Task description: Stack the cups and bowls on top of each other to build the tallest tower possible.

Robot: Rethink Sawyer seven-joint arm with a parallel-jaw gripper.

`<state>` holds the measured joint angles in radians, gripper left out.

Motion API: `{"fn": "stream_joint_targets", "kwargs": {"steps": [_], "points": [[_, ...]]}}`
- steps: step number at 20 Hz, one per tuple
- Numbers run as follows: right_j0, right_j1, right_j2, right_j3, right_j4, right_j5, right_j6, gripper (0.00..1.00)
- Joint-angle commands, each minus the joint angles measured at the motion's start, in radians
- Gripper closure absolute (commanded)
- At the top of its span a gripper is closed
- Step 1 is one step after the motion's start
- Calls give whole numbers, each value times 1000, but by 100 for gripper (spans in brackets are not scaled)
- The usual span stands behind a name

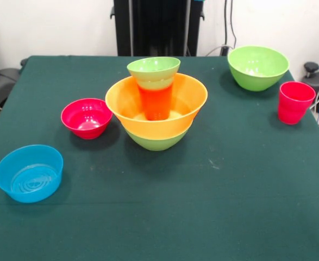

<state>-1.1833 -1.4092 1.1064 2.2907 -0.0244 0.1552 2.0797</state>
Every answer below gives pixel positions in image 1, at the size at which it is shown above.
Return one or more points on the small blue plastic bowl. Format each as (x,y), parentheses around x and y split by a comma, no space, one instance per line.
(28,193)

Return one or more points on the red plastic cup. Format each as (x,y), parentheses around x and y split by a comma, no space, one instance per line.
(293,108)

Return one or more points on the orange plastic cup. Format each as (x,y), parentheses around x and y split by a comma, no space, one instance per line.
(156,103)

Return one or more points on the small pink plastic bowl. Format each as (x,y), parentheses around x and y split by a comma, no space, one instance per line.
(86,130)

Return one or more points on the black round knob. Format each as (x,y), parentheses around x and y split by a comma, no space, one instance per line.
(311,66)

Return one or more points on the small green plastic bowl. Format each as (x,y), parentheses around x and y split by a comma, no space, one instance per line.
(153,77)

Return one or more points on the black chair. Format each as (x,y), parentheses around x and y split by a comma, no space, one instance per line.
(1,81)

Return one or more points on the dark green table cloth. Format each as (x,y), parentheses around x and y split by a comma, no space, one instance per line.
(202,217)

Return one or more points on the large green plastic bowl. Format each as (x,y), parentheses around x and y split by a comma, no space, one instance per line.
(258,80)
(156,144)

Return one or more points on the large orange plastic bowl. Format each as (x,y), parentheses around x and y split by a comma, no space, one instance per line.
(121,95)

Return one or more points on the black plug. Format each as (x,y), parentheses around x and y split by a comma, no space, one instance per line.
(225,50)

